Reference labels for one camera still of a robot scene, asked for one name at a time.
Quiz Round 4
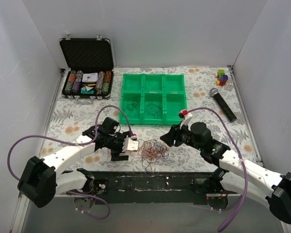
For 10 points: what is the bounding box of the coloured cable pile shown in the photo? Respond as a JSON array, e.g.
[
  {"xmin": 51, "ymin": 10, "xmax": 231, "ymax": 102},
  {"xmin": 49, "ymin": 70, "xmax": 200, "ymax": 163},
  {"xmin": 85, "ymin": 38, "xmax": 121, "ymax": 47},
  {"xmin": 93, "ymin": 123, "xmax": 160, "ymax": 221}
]
[{"xmin": 137, "ymin": 138, "xmax": 170, "ymax": 173}]

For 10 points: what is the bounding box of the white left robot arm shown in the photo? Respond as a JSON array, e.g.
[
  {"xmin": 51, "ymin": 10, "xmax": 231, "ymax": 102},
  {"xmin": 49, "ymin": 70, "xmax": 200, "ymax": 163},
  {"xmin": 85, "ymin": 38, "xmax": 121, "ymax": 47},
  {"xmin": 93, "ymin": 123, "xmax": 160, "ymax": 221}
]
[{"xmin": 17, "ymin": 117, "xmax": 138, "ymax": 208}]

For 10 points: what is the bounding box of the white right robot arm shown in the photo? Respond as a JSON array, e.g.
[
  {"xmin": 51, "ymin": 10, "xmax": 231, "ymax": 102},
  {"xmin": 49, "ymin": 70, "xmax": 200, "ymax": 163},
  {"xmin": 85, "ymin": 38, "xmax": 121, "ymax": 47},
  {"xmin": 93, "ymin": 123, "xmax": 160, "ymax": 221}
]
[{"xmin": 160, "ymin": 122, "xmax": 291, "ymax": 224}]

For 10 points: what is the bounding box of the floral patterned table mat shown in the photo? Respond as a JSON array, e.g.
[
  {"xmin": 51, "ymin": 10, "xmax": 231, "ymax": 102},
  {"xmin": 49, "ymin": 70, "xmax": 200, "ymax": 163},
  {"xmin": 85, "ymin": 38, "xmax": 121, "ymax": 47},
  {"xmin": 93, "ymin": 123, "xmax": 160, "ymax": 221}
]
[{"xmin": 41, "ymin": 67, "xmax": 261, "ymax": 172}]

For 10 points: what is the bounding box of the green compartment tray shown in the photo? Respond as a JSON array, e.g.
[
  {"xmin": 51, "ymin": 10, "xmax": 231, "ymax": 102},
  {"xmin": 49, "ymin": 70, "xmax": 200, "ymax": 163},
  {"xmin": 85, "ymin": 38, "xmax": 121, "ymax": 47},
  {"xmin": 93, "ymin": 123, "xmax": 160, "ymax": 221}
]
[{"xmin": 119, "ymin": 74, "xmax": 187, "ymax": 125}]

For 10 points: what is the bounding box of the black microphone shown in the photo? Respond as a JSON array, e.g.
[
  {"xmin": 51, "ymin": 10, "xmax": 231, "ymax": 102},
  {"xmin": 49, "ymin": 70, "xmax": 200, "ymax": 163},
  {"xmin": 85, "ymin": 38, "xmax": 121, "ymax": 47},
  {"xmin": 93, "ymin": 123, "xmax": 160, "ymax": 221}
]
[{"xmin": 210, "ymin": 88, "xmax": 237, "ymax": 122}]

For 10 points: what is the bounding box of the colourful toy block figure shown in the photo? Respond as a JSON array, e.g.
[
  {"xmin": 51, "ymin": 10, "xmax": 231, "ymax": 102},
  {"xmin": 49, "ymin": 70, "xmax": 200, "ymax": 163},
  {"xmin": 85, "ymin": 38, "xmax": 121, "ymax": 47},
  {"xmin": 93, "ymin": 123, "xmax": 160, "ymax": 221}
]
[{"xmin": 215, "ymin": 69, "xmax": 228, "ymax": 86}]

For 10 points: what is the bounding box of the black poker chip case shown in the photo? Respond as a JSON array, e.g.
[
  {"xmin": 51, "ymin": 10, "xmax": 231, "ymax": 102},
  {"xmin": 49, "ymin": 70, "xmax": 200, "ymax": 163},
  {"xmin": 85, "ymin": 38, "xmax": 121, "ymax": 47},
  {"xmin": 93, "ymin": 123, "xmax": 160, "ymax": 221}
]
[{"xmin": 59, "ymin": 35, "xmax": 114, "ymax": 100}]

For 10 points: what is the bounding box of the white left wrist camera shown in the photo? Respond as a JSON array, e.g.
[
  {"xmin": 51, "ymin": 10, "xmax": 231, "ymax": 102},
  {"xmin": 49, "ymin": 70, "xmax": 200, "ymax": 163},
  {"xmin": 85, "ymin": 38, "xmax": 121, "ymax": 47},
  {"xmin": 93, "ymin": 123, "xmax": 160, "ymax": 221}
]
[{"xmin": 123, "ymin": 134, "xmax": 139, "ymax": 151}]

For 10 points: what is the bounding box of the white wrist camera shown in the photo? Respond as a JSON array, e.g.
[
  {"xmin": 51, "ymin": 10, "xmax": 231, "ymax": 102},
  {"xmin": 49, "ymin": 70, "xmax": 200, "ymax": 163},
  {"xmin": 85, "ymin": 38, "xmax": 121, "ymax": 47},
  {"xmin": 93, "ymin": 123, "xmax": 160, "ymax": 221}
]
[
  {"xmin": 178, "ymin": 110, "xmax": 193, "ymax": 128},
  {"xmin": 123, "ymin": 134, "xmax": 139, "ymax": 151}
]

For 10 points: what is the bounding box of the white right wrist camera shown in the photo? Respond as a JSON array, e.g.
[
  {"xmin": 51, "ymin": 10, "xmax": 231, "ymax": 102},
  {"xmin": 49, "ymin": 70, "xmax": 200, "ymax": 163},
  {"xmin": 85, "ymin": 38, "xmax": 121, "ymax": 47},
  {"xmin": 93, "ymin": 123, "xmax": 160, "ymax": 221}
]
[{"xmin": 178, "ymin": 110, "xmax": 193, "ymax": 128}]

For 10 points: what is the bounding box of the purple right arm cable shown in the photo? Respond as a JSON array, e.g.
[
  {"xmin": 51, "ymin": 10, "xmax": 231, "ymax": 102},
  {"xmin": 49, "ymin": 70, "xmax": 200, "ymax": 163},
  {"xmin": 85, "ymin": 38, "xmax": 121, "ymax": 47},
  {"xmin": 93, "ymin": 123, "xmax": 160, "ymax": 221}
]
[{"xmin": 188, "ymin": 107, "xmax": 248, "ymax": 233}]

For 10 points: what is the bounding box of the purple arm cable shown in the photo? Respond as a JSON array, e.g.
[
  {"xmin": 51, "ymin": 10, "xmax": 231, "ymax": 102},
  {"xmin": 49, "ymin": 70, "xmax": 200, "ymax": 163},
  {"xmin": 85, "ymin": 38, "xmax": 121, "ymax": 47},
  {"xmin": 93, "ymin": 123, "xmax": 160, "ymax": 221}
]
[
  {"xmin": 188, "ymin": 107, "xmax": 248, "ymax": 233},
  {"xmin": 7, "ymin": 105, "xmax": 136, "ymax": 220}
]

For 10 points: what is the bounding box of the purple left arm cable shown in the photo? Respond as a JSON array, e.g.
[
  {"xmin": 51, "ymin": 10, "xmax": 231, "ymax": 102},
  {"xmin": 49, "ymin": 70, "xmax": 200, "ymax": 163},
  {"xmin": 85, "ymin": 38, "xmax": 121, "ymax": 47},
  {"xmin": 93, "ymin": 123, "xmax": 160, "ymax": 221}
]
[{"xmin": 7, "ymin": 105, "xmax": 136, "ymax": 220}]

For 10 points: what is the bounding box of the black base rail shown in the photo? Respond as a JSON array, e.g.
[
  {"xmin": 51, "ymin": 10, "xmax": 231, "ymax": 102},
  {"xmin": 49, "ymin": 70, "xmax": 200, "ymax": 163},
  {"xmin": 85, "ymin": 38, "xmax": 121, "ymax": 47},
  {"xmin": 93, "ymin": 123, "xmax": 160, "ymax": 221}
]
[{"xmin": 65, "ymin": 171, "xmax": 233, "ymax": 204}]

